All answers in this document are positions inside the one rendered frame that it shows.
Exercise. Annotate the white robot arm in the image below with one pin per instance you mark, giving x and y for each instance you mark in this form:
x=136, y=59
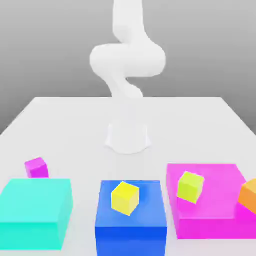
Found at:
x=128, y=60

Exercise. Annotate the small yellow cube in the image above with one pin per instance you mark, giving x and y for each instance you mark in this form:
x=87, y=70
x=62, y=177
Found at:
x=125, y=199

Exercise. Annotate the small lime cube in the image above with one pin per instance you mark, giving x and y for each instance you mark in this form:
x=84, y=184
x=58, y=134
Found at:
x=190, y=188

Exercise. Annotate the small magenta cube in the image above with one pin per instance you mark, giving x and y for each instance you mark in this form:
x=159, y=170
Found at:
x=37, y=169

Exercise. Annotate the small orange cube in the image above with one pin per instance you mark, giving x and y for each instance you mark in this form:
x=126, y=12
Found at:
x=249, y=197

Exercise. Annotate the large blue box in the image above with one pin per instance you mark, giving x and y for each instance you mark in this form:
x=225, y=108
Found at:
x=131, y=238

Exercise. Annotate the large pink box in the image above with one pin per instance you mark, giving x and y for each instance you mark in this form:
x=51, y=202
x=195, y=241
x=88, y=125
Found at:
x=218, y=206

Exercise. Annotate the large cyan box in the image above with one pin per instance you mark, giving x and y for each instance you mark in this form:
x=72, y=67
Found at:
x=34, y=210

